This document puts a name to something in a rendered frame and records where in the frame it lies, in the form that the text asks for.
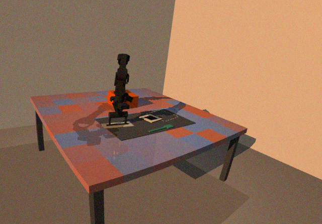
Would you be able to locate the dark grey mat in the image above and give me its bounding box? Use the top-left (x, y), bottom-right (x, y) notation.
top-left (95, 109), bottom-right (195, 141)

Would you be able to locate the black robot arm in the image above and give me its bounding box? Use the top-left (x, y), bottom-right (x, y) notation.
top-left (114, 53), bottom-right (133, 102)

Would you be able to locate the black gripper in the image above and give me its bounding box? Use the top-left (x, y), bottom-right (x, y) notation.
top-left (110, 91), bottom-right (130, 117)

